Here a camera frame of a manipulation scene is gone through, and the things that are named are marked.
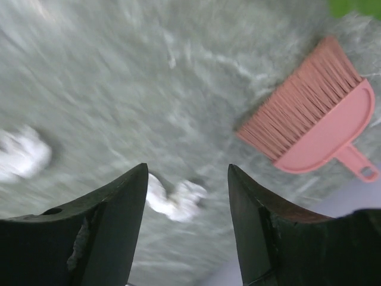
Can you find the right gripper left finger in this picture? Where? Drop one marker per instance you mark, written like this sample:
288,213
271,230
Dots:
88,241

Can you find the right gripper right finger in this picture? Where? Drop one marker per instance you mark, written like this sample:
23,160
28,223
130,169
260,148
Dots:
281,243

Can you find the pink hand brush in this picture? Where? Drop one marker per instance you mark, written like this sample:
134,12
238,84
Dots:
315,115

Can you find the paper scrap right side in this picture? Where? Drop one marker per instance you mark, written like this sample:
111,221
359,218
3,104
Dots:
181,205

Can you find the paper scrap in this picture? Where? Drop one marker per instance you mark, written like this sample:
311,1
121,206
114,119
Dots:
181,205
23,154

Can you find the paper scrap front centre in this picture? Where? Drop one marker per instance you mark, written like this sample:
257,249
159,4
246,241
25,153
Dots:
23,154

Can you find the green plastic tray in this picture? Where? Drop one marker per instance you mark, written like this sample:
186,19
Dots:
340,8

